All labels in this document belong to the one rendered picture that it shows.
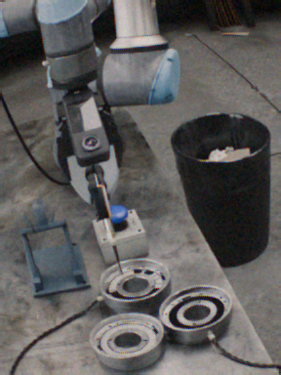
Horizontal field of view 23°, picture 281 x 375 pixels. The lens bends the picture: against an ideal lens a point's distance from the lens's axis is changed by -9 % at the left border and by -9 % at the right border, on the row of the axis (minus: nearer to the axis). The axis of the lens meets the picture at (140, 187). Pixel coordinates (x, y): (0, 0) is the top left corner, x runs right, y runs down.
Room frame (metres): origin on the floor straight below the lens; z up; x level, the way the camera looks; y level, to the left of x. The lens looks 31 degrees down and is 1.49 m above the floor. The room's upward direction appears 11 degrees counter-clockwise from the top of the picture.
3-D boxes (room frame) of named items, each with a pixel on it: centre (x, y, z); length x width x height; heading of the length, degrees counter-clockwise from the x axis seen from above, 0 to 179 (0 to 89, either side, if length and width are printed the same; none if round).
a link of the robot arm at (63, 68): (0.95, 0.07, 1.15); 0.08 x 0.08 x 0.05
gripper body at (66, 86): (0.95, 0.06, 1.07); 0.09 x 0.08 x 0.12; 6
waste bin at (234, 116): (1.98, -0.28, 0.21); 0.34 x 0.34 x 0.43
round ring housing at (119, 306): (0.83, 0.03, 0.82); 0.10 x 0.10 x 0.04
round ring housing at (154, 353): (0.70, 0.06, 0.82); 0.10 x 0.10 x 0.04
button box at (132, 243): (0.97, 0.05, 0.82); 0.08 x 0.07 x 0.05; 9
